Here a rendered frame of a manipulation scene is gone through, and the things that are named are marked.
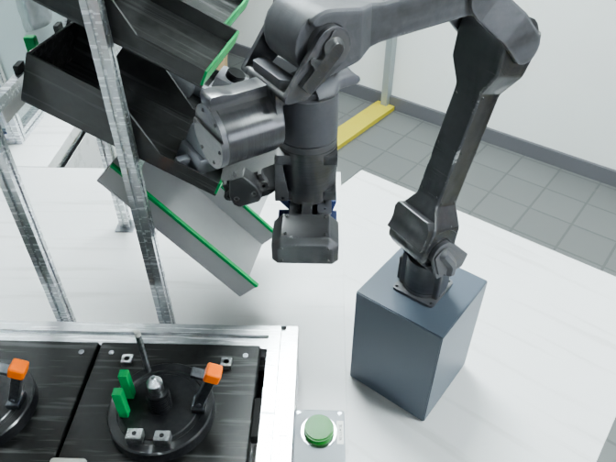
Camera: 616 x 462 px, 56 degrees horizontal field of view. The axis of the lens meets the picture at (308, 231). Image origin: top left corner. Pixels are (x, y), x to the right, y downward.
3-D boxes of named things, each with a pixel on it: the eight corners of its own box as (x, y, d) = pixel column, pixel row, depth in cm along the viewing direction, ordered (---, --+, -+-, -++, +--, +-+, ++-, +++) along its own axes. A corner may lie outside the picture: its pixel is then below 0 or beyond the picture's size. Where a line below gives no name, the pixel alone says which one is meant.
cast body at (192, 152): (210, 146, 85) (225, 109, 80) (228, 166, 84) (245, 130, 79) (163, 159, 79) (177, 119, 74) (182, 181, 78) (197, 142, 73)
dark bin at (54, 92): (242, 147, 89) (259, 110, 84) (214, 196, 79) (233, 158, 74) (71, 60, 85) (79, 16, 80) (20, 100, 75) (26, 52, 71)
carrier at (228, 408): (260, 353, 88) (256, 296, 80) (243, 513, 69) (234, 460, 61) (104, 350, 88) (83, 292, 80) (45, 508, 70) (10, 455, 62)
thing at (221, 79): (244, 110, 97) (258, 76, 92) (236, 123, 93) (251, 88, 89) (198, 86, 96) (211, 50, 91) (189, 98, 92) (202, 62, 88)
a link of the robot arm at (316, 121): (333, 42, 54) (246, 64, 50) (369, 63, 51) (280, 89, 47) (331, 108, 59) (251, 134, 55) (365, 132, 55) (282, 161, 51)
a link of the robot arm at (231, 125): (301, -4, 51) (174, 23, 46) (356, 25, 46) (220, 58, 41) (302, 112, 58) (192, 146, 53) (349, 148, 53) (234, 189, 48)
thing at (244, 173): (289, 128, 58) (223, 128, 58) (287, 166, 52) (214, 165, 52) (290, 179, 62) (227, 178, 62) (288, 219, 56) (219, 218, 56)
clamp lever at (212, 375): (207, 397, 77) (224, 365, 72) (204, 410, 75) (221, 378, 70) (181, 390, 76) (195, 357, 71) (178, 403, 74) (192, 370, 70)
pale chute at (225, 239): (261, 244, 102) (278, 233, 99) (239, 297, 92) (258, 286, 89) (135, 134, 92) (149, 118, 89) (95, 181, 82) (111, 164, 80)
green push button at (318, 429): (333, 422, 79) (334, 413, 77) (334, 449, 76) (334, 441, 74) (304, 421, 79) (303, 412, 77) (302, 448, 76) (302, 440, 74)
